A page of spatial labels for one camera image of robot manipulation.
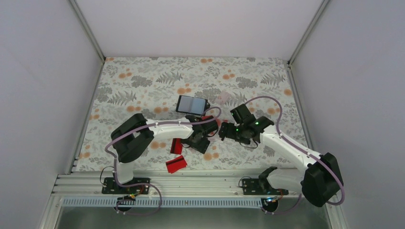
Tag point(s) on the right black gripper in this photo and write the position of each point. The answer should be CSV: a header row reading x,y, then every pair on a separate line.
x,y
229,134

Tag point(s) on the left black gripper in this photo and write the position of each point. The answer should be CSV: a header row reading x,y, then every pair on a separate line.
x,y
201,147

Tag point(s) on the red card black stripe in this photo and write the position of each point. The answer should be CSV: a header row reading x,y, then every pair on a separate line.
x,y
176,164

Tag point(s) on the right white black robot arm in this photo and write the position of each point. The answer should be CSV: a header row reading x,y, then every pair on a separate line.
x,y
316,176

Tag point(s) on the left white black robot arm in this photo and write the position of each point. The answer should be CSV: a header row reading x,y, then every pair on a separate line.
x,y
133,137

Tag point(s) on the red card lower left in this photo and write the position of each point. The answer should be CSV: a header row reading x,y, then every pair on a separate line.
x,y
176,146

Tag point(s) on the white floral card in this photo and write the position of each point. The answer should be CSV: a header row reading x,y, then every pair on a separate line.
x,y
222,97

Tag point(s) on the floral patterned table mat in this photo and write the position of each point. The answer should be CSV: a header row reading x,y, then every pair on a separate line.
x,y
152,85

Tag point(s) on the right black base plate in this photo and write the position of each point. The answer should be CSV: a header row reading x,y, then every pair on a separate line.
x,y
254,186

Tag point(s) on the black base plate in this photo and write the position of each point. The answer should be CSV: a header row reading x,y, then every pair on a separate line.
x,y
111,187
254,186

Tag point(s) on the aluminium rail frame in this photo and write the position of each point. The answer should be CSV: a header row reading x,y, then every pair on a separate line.
x,y
206,199

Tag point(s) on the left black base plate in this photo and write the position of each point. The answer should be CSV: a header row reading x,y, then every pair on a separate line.
x,y
111,187

